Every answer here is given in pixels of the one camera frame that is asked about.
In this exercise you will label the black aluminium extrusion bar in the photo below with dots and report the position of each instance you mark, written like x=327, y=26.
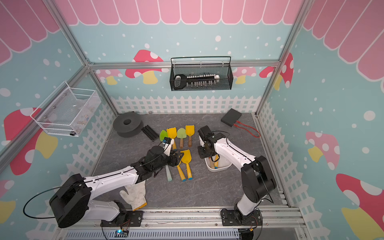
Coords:
x=150, y=133

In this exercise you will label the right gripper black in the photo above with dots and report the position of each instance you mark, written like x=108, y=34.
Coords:
x=201, y=154

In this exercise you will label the yellow shovel wooden handle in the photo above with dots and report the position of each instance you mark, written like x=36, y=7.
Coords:
x=190, y=131

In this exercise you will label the small green circuit board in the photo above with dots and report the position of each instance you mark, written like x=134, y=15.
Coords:
x=121, y=233

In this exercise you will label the black flat box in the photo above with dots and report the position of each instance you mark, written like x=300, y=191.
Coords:
x=231, y=117

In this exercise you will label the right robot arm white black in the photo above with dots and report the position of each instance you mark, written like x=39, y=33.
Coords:
x=256, y=174

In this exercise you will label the pale blue trowel blue handle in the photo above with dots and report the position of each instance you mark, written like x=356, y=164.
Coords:
x=168, y=173

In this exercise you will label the bright green trowel wooden handle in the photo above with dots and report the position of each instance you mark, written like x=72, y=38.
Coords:
x=163, y=135

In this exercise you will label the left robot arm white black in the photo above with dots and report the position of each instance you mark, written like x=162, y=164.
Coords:
x=75, y=200

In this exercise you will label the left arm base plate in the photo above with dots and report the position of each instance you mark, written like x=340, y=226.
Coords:
x=125, y=219

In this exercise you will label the white work glove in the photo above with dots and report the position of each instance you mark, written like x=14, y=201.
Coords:
x=134, y=195

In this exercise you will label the yellow tool in box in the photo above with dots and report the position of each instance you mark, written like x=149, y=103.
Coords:
x=186, y=159

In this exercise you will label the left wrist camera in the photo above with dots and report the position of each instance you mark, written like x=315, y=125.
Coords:
x=168, y=145

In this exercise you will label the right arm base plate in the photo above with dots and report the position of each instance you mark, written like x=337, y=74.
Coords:
x=235, y=218

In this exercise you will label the pale green trowel wooden handle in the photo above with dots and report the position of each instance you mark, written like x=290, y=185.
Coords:
x=181, y=134

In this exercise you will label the black socket holder tool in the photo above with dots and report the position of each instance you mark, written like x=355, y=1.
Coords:
x=183, y=82

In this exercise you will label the green trowel yellow handle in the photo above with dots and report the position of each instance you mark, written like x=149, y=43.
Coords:
x=216, y=161

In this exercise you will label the black wire mesh basket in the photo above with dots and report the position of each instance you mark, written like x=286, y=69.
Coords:
x=193, y=66

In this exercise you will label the grey slotted cable duct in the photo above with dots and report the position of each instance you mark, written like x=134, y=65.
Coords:
x=156, y=234

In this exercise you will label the red shovel wooden handle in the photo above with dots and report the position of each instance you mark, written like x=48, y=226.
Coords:
x=212, y=163

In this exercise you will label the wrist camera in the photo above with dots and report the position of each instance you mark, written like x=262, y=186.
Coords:
x=205, y=133
x=168, y=145

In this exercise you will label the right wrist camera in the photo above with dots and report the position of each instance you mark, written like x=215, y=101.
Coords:
x=205, y=133

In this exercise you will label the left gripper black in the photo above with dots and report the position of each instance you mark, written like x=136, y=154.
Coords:
x=174, y=160

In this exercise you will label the dark grey foam roll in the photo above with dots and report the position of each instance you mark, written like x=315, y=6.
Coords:
x=128, y=125

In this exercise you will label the white plastic storage box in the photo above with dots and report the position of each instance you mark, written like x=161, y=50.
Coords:
x=219, y=165

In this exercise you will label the white wire mesh basket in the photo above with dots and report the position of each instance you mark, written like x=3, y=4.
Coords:
x=66, y=111

